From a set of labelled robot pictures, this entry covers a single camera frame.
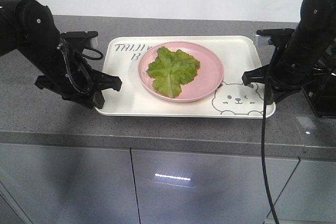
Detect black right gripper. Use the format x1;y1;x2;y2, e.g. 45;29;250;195
242;66;329;104

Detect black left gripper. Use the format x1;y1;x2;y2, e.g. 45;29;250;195
35;69;122;109

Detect pink round plate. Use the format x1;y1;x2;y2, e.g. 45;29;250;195
138;41;224;103

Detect cream bear serving tray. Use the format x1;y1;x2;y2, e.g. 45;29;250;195
99;36;276;119

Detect green lettuce leaf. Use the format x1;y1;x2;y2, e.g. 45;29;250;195
146;46;201;98

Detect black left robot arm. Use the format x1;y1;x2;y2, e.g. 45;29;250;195
1;0;122;109

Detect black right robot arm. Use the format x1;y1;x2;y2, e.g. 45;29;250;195
242;0;335;104

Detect black gas stove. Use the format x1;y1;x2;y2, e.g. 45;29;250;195
303;42;335;119

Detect grey lower cabinet doors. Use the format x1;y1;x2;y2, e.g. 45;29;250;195
0;144;336;224

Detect black hanging cable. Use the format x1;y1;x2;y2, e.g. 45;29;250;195
259;45;280;224

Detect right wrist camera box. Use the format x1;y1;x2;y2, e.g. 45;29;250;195
253;28;294;47

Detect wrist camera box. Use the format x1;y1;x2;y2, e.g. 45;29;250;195
60;31;98;50
253;28;294;47

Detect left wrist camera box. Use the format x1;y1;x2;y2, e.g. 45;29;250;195
60;31;98;50

